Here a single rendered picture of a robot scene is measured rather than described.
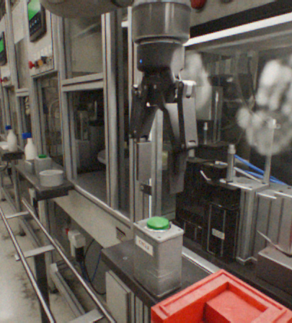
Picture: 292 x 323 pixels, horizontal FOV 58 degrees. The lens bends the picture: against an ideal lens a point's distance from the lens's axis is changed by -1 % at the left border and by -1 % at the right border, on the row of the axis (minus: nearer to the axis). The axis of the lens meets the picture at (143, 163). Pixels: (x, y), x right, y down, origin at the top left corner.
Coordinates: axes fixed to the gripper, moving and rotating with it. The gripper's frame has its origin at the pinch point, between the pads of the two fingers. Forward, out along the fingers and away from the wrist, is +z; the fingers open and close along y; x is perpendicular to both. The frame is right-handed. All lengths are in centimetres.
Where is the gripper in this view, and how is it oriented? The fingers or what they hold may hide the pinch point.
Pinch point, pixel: (158, 171)
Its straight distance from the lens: 46.2
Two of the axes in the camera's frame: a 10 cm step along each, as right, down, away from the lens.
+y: -5.8, -1.9, 7.9
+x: -8.2, 1.3, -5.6
